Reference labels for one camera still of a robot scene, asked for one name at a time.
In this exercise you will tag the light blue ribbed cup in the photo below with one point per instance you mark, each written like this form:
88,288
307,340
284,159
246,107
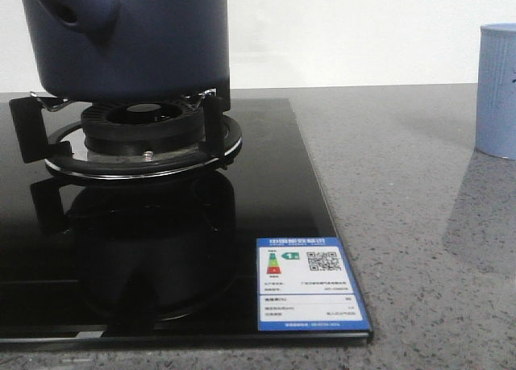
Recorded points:
495,100

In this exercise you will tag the black metal pot support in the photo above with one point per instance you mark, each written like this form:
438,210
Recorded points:
64,152

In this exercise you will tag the dark blue cooking pot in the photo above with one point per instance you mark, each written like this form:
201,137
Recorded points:
129,50

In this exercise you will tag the blue energy label sticker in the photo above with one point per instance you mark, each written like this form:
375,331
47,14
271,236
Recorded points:
306,285

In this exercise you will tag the black glass gas stove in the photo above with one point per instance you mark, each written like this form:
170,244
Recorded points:
168,262

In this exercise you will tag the black gas burner head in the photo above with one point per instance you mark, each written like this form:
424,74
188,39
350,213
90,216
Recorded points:
132,129

